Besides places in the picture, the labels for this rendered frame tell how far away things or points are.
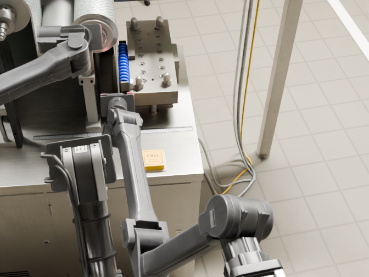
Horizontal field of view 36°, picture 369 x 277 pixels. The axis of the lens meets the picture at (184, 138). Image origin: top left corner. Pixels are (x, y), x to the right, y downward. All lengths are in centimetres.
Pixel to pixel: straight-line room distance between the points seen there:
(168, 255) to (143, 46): 104
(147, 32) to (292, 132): 137
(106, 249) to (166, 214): 126
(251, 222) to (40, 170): 100
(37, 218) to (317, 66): 223
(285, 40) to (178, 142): 84
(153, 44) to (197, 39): 171
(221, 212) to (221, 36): 288
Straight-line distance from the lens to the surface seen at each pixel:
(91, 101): 189
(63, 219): 204
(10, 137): 196
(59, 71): 134
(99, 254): 78
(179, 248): 117
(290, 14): 244
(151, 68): 197
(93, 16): 173
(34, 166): 188
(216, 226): 101
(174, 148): 188
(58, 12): 190
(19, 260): 228
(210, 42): 375
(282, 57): 259
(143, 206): 138
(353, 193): 304
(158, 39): 210
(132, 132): 152
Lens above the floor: 233
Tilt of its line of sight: 48 degrees down
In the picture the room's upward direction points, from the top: 2 degrees clockwise
